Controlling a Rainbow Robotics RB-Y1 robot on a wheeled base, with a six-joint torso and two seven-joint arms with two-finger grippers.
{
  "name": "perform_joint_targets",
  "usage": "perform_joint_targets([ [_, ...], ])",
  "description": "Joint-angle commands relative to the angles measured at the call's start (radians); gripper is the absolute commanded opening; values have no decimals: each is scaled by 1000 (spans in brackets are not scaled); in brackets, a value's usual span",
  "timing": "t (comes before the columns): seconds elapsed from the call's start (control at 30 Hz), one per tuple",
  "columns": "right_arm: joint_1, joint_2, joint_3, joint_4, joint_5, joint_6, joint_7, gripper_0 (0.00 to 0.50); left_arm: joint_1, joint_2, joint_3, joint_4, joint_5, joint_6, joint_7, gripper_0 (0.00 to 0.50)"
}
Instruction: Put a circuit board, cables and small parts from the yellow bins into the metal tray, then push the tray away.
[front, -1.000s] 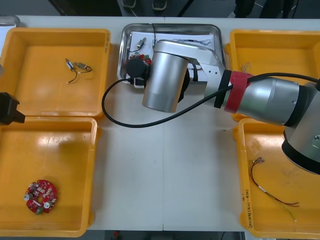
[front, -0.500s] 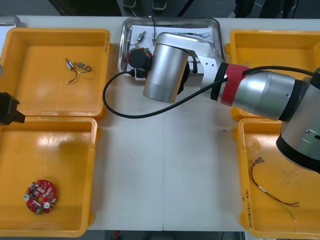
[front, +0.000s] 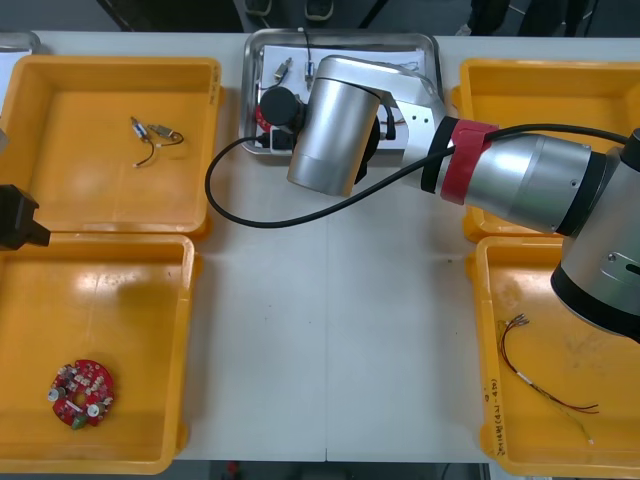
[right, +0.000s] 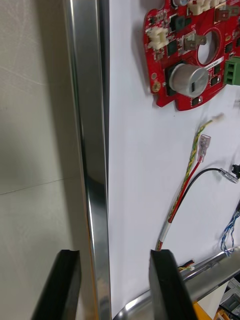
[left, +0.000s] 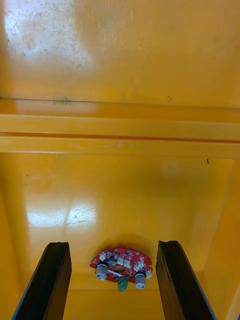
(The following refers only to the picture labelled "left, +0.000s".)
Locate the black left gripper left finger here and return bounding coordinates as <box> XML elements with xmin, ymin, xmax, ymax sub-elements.
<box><xmin>11</xmin><ymin>241</ymin><xmax>73</xmax><ymax>320</ymax></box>

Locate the round red circuit board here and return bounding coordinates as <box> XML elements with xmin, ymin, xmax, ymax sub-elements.
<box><xmin>90</xmin><ymin>247</ymin><xmax>153</xmax><ymax>293</ymax></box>

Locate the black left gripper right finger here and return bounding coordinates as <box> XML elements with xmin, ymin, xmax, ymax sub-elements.
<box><xmin>155</xmin><ymin>239</ymin><xmax>218</xmax><ymax>320</ymax></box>

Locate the yellow-orange plastic bin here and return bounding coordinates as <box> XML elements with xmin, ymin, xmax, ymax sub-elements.
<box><xmin>0</xmin><ymin>0</ymin><xmax>240</xmax><ymax>141</ymax></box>
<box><xmin>0</xmin><ymin>136</ymin><xmax>240</xmax><ymax>320</ymax></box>

